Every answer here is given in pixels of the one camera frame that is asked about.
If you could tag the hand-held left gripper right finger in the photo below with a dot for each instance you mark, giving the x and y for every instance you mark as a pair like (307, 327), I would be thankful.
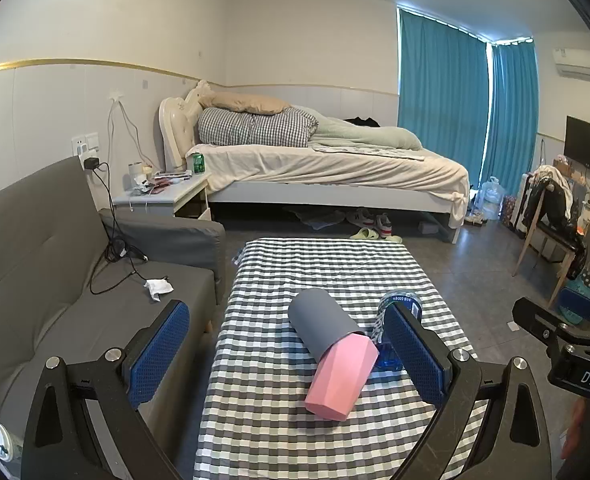
(415, 355)

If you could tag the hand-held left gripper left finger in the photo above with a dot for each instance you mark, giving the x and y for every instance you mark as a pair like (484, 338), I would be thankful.
(157, 355)

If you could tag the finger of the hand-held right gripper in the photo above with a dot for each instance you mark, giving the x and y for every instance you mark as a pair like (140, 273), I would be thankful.
(535, 316)

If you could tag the grey and pink cup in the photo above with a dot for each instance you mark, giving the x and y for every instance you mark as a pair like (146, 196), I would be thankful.
(325, 330)

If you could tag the person's right hand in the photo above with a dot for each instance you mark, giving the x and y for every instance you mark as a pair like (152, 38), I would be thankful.
(573, 430)

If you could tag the blue bag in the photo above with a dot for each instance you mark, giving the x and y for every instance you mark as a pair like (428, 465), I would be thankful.
(581, 292)

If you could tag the clear plastic water bottle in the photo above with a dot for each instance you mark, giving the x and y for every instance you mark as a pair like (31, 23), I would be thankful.
(405, 301)

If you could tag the crumpled white tissue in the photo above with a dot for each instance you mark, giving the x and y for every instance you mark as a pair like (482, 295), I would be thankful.
(158, 287)

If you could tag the wooden chair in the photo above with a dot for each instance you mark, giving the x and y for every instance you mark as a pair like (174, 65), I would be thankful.
(550, 240)

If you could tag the black jacket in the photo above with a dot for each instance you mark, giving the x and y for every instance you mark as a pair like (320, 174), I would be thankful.
(555, 205)

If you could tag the pale green slipper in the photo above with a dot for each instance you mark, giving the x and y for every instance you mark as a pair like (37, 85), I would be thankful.
(364, 233)
(394, 239)

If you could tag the large clear water jug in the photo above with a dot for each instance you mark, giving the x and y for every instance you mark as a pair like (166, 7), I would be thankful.
(491, 199)

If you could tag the checkered tablecloth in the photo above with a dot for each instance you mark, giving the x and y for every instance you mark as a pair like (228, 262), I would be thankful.
(275, 310)

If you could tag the white sneaker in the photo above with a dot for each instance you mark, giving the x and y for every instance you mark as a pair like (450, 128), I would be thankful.
(384, 224)
(360, 218)

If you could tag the white garment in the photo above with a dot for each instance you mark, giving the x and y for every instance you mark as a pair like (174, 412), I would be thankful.
(557, 180)

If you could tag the white nightstand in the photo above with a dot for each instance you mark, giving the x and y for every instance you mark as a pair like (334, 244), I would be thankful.
(175, 195)

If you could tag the grey sofa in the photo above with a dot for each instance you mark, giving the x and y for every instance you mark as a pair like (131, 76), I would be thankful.
(25, 260)

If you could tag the black flat screen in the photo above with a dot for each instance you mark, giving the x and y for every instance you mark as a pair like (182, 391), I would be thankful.
(587, 145)

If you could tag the white mug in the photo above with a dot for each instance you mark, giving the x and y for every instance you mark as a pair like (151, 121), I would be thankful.
(136, 171)

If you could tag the green drink can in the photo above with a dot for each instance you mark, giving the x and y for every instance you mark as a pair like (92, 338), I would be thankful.
(198, 163)

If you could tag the narrow teal curtain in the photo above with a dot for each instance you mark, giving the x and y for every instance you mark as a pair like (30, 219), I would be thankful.
(512, 120)

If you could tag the cream bed sheet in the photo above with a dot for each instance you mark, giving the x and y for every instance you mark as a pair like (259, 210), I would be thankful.
(325, 167)

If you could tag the pale green blanket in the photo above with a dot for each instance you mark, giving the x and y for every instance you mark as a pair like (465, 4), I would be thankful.
(365, 136)

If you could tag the bed with beige sheet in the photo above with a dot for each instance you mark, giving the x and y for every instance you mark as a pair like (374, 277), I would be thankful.
(177, 130)

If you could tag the black garment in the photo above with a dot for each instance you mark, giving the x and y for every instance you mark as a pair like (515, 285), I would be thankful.
(361, 121)

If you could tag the wide teal curtain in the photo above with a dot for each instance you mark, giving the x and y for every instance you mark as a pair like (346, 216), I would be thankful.
(440, 95)

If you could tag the checkered pillow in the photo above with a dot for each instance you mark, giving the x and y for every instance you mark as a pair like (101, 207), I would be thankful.
(255, 127)

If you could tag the white air conditioner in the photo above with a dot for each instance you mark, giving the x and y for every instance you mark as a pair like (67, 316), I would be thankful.
(585, 65)

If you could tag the beige pillow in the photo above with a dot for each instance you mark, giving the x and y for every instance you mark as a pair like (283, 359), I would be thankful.
(245, 103)

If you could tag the white wall socket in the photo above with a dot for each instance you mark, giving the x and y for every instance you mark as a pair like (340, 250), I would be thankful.
(85, 142)

